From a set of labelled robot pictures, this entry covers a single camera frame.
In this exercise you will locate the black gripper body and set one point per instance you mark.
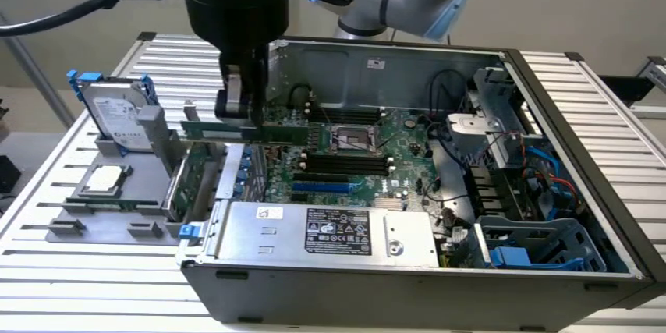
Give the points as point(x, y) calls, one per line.
point(234, 5)

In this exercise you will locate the green RAM stick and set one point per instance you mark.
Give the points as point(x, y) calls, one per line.
point(283, 134)

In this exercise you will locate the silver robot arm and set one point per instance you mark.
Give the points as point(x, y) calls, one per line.
point(374, 1)

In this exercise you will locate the black RAM slot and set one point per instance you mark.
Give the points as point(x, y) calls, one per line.
point(346, 172)
point(346, 160)
point(346, 118)
point(346, 122)
point(346, 166)
point(346, 113)
point(346, 155)
point(346, 108)

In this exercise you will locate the black table corner cap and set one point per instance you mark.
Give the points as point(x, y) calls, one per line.
point(147, 36)
point(574, 56)

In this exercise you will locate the metal CPU socket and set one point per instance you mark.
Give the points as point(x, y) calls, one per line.
point(354, 138)

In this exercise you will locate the green graphics card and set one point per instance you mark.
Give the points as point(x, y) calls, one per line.
point(195, 181)

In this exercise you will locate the hard disk with blue carrier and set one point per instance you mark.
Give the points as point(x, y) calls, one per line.
point(116, 114)

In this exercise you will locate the blue expansion slot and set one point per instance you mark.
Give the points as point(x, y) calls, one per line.
point(319, 187)

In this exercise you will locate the grey parts rack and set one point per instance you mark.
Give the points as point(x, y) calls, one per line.
point(140, 169)

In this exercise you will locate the silver CPU chip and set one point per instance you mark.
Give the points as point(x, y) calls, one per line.
point(107, 177)

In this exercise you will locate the green motherboard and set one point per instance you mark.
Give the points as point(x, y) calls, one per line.
point(411, 177)

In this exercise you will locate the silver chipset heatsink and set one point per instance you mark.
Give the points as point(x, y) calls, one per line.
point(389, 203)

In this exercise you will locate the blue case latch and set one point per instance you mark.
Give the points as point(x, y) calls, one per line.
point(190, 231)

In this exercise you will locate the silver power supply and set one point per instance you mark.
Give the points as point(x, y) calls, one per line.
point(291, 239)

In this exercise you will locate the metal drive bay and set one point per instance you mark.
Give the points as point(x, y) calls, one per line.
point(469, 124)

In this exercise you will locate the black box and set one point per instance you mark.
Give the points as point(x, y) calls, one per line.
point(10, 175)

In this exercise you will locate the black open PC case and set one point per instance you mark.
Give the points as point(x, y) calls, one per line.
point(365, 294)

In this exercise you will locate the blue plastic bay latch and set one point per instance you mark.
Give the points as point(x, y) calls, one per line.
point(510, 257)

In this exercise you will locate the grey disk bay cage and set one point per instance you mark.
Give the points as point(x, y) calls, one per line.
point(551, 231)

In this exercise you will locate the aluminium frame post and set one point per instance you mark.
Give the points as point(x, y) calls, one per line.
point(36, 71)

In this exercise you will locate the black bracket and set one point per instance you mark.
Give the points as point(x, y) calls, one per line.
point(625, 89)

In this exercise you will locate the aluminium profile frame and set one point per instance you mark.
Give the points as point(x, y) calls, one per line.
point(653, 71)

